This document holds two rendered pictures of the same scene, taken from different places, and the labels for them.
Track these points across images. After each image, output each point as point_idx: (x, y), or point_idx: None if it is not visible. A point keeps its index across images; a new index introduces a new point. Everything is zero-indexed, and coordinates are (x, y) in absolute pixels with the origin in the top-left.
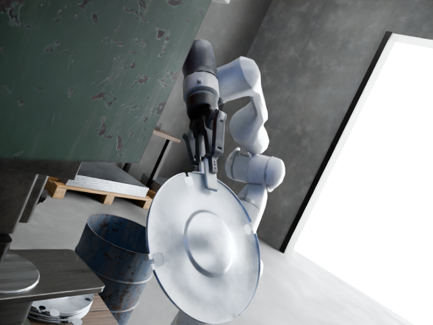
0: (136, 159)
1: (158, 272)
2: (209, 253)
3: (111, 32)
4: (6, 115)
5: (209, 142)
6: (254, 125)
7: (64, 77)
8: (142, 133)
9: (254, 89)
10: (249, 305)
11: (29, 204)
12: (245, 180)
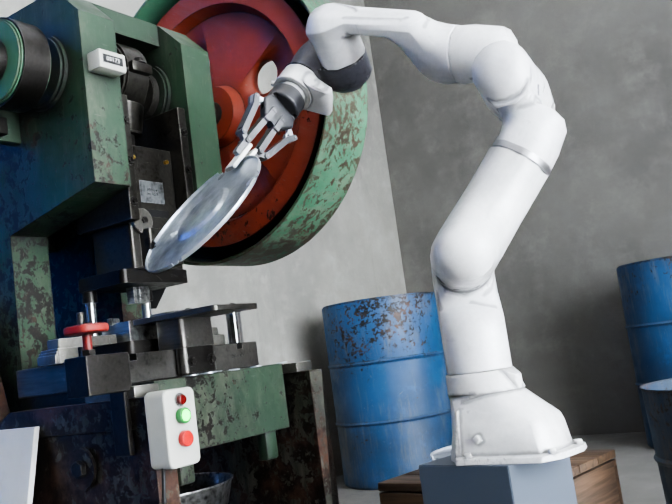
0: (92, 180)
1: (153, 251)
2: (192, 221)
3: (57, 136)
4: (44, 193)
5: (250, 129)
6: (406, 48)
7: (52, 166)
8: (88, 165)
9: (319, 31)
10: (194, 246)
11: (146, 251)
12: None
